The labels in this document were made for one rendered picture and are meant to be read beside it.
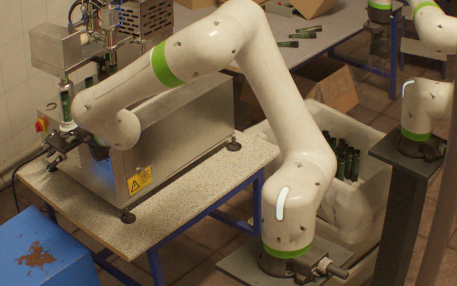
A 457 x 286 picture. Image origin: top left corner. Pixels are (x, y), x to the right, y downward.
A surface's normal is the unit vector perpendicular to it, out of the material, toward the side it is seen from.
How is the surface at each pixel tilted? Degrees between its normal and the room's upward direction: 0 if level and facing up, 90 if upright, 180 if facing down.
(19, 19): 90
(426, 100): 87
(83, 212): 0
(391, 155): 0
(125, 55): 90
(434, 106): 83
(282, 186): 10
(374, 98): 0
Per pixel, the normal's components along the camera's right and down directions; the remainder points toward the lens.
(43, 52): -0.63, 0.43
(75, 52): 0.77, 0.31
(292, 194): -0.01, -0.62
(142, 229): -0.04, -0.85
